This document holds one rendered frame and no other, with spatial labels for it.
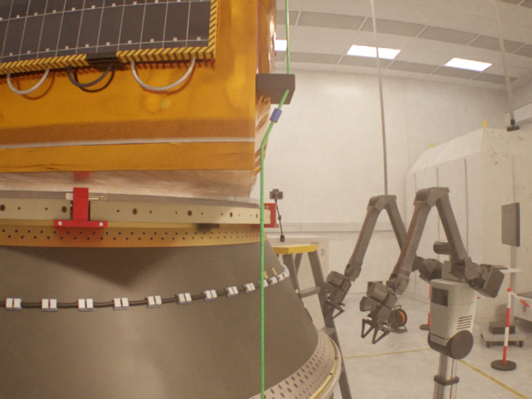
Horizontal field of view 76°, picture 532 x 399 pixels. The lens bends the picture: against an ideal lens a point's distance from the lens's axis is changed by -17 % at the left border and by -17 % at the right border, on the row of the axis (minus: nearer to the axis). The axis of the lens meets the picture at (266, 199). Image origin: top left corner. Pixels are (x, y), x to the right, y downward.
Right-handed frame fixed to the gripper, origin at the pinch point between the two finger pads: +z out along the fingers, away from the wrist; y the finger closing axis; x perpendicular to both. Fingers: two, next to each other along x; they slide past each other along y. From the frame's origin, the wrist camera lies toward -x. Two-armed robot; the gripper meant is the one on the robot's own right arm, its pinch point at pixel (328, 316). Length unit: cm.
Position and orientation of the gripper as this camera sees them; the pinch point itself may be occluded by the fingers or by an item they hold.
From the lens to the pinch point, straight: 203.0
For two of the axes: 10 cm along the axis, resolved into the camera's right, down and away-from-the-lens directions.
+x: 8.5, 5.1, 1.5
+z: -4.9, 8.6, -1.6
